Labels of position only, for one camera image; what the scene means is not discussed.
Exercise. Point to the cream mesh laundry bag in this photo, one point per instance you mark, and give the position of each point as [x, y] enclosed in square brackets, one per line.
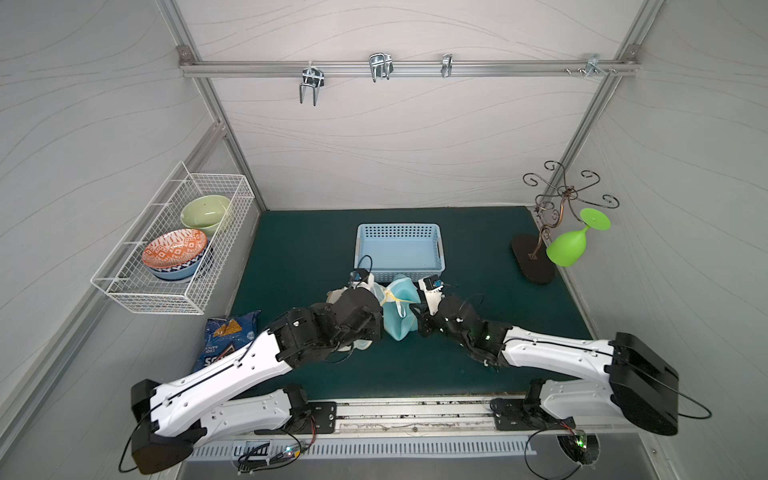
[336, 328]

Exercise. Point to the blue Doritos chip bag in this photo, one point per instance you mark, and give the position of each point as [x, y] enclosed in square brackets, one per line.
[224, 336]

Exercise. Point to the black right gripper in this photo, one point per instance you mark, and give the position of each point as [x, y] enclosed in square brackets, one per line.
[425, 314]

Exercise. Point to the copper wire glass stand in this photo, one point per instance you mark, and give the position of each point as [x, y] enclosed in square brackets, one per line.
[529, 251]

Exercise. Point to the light blue plastic basket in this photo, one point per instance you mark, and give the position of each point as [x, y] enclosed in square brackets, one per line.
[414, 250]

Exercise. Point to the blue bowl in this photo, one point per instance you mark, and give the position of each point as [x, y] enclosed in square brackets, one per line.
[182, 271]

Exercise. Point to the small metal hook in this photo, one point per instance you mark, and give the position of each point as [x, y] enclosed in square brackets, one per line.
[446, 65]

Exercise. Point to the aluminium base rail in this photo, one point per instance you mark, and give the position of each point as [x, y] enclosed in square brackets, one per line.
[368, 416]

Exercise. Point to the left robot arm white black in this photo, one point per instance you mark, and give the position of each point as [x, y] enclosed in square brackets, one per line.
[175, 417]

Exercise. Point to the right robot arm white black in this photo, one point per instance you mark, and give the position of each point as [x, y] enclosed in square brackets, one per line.
[621, 377]

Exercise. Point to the aluminium top rail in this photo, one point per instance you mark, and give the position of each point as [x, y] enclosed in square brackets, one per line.
[402, 69]

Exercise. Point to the green plastic wine glass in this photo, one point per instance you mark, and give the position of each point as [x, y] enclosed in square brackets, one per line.
[568, 247]

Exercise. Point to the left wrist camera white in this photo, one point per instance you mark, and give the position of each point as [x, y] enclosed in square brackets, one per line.
[362, 278]

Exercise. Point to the double metal hook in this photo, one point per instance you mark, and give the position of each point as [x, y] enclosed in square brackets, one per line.
[312, 80]

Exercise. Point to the teal mesh laundry bag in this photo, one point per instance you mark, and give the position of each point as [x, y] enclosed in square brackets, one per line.
[395, 299]

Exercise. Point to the white cable duct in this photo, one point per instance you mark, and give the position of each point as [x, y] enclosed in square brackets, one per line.
[373, 448]

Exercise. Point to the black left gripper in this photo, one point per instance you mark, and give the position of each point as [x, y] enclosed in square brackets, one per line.
[372, 306]

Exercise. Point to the white wire wall basket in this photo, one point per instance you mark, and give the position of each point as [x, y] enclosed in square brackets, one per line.
[125, 279]

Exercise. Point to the orange patterned bowl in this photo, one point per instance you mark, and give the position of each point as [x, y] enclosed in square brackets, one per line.
[174, 248]

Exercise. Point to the green ceramic bowl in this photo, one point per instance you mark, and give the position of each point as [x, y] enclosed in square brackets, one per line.
[208, 214]

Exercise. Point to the metal clip hook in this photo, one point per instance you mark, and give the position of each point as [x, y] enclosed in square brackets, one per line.
[381, 66]

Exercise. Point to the right metal hook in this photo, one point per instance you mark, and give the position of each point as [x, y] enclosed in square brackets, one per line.
[592, 68]

